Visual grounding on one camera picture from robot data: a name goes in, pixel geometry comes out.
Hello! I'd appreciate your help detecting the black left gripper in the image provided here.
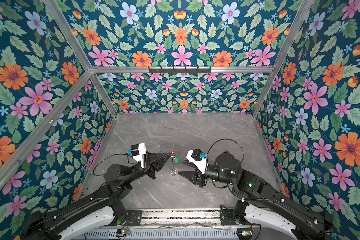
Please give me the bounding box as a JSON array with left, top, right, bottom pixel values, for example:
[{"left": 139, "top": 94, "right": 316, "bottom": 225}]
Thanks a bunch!
[{"left": 124, "top": 151, "right": 170, "bottom": 186}]

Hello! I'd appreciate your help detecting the metal keyring with red handle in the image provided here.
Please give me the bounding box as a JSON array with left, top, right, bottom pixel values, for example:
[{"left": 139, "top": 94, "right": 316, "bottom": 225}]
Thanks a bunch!
[{"left": 171, "top": 150, "right": 176, "bottom": 169}]

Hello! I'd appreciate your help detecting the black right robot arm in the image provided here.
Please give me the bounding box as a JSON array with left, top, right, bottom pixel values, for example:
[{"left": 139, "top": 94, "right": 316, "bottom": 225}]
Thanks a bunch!
[{"left": 179, "top": 149, "right": 333, "bottom": 240}]

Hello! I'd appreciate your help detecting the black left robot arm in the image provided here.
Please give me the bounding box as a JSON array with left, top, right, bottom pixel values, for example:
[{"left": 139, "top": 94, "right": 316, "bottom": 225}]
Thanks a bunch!
[{"left": 20, "top": 152, "right": 174, "bottom": 240}]

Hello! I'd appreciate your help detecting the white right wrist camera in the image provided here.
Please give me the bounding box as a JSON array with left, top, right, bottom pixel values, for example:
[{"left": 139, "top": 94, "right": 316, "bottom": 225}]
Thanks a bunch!
[{"left": 186, "top": 149, "right": 208, "bottom": 175}]

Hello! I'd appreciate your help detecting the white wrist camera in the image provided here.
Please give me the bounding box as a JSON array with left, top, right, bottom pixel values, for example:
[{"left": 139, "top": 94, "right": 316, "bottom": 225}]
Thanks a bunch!
[
  {"left": 127, "top": 143, "right": 146, "bottom": 168},
  {"left": 186, "top": 149, "right": 208, "bottom": 175}
]

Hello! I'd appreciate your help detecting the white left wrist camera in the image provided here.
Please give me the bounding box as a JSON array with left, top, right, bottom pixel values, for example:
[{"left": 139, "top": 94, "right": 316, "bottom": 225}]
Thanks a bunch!
[{"left": 127, "top": 143, "right": 146, "bottom": 168}]

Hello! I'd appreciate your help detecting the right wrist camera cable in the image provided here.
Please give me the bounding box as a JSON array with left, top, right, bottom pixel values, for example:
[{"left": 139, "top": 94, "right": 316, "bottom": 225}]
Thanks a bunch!
[{"left": 206, "top": 138, "right": 246, "bottom": 164}]

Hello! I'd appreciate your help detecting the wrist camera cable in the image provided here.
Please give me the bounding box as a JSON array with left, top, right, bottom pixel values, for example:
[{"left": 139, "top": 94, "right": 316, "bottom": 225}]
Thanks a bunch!
[
  {"left": 206, "top": 138, "right": 246, "bottom": 164},
  {"left": 92, "top": 153, "right": 130, "bottom": 177}
]

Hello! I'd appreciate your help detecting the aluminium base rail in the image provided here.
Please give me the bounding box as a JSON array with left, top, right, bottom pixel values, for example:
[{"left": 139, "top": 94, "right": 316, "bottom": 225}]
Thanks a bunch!
[{"left": 68, "top": 207, "right": 292, "bottom": 240}]

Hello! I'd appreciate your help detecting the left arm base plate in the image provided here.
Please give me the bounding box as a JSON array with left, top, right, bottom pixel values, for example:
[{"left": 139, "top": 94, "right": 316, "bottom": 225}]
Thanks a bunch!
[{"left": 122, "top": 210, "right": 143, "bottom": 227}]

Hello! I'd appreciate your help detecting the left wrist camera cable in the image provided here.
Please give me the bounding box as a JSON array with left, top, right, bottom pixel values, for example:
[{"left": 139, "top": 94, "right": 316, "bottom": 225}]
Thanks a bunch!
[{"left": 92, "top": 153, "right": 130, "bottom": 177}]

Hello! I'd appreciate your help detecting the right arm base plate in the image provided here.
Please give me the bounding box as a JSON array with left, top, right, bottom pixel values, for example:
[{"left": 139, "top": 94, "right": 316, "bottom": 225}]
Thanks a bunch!
[{"left": 220, "top": 205, "right": 247, "bottom": 226}]

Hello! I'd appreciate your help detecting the black wall hook rail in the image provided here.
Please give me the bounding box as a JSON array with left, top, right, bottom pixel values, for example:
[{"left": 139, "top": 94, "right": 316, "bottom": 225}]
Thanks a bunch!
[{"left": 148, "top": 67, "right": 212, "bottom": 74}]

